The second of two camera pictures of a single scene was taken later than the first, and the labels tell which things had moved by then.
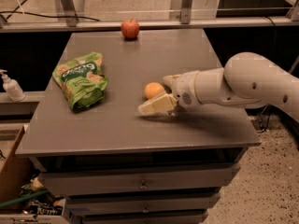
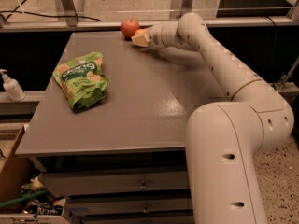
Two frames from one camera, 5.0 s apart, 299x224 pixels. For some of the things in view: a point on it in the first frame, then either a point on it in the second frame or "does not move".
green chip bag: x=82 y=79 does not move
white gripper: x=184 y=90 to x=154 y=37
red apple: x=130 y=29 does not move
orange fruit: x=152 y=89 to x=142 y=32
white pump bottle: x=12 y=88 does not move
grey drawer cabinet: x=89 y=142 does not move
